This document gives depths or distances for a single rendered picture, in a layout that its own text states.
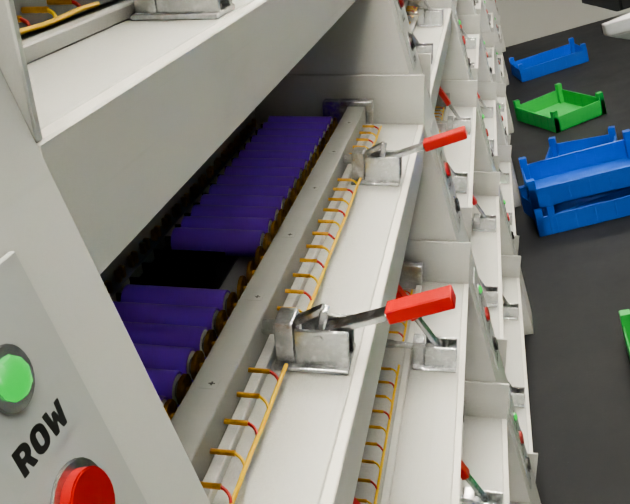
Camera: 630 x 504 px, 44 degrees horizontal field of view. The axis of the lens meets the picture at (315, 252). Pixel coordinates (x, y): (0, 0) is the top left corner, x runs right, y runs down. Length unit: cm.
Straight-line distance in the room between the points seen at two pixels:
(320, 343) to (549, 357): 127
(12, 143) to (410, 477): 48
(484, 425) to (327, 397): 58
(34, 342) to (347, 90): 65
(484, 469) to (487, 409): 9
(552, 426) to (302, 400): 111
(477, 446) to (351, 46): 46
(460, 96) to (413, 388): 90
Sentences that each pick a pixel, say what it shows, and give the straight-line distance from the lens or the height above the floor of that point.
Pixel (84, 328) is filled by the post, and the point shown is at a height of 85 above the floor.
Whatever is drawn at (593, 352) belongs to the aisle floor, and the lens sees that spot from 164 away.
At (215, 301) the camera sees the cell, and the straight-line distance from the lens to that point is 45.
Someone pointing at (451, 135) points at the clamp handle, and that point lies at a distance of 63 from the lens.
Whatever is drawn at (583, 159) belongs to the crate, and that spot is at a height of 11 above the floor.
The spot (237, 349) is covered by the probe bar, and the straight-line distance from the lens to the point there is 39.
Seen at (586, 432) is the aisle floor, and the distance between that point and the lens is 145.
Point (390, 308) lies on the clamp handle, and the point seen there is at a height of 74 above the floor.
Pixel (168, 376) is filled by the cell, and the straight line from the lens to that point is 39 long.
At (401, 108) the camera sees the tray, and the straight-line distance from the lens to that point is 80.
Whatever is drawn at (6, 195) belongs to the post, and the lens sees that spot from 19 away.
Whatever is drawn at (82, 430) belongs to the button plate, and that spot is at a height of 83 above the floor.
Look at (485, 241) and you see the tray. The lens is 139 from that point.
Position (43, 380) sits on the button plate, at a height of 85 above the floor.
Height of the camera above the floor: 92
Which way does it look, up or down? 22 degrees down
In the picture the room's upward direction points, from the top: 20 degrees counter-clockwise
